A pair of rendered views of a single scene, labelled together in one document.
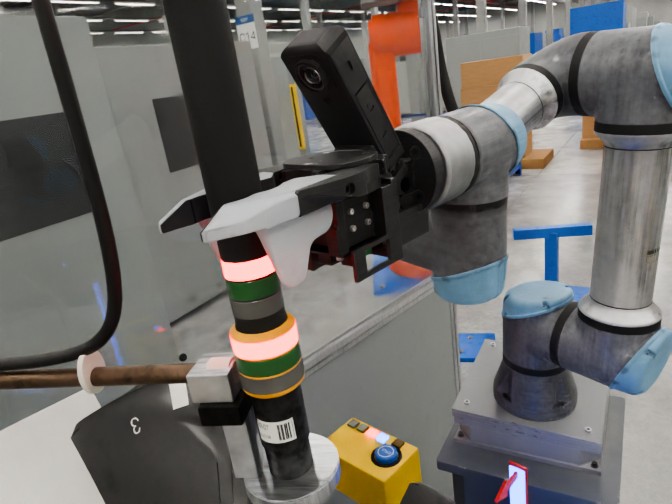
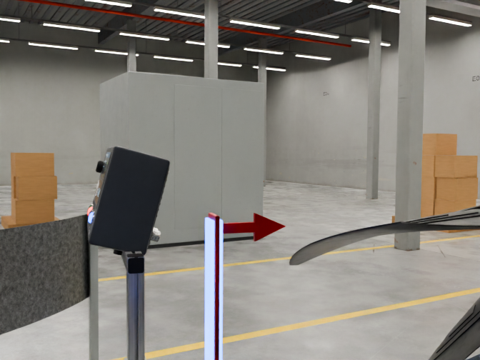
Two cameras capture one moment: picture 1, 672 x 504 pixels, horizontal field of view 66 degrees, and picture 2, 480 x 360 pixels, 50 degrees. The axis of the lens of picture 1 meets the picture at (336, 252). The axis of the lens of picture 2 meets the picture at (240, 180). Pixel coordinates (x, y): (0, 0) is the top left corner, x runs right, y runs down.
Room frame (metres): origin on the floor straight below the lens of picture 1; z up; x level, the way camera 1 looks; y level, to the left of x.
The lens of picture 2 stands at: (0.91, 0.00, 1.24)
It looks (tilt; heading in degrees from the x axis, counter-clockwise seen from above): 3 degrees down; 206
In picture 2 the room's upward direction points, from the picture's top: straight up
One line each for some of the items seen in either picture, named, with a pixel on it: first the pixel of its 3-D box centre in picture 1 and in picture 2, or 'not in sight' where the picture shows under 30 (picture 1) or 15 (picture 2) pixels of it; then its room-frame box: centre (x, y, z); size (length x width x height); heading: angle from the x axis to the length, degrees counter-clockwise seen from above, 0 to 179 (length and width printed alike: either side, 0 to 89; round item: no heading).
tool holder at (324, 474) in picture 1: (268, 421); not in sight; (0.31, 0.06, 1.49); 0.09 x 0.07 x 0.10; 78
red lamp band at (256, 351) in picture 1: (264, 334); not in sight; (0.31, 0.05, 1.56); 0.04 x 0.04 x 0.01
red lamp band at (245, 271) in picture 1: (249, 262); not in sight; (0.31, 0.05, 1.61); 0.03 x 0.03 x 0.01
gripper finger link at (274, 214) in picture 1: (282, 240); not in sight; (0.29, 0.03, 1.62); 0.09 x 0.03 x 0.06; 144
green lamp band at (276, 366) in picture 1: (267, 351); not in sight; (0.31, 0.05, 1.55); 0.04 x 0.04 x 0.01
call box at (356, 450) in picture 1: (370, 468); not in sight; (0.77, 0.00, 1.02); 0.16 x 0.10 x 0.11; 43
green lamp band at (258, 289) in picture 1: (253, 281); not in sight; (0.31, 0.05, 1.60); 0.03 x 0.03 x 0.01
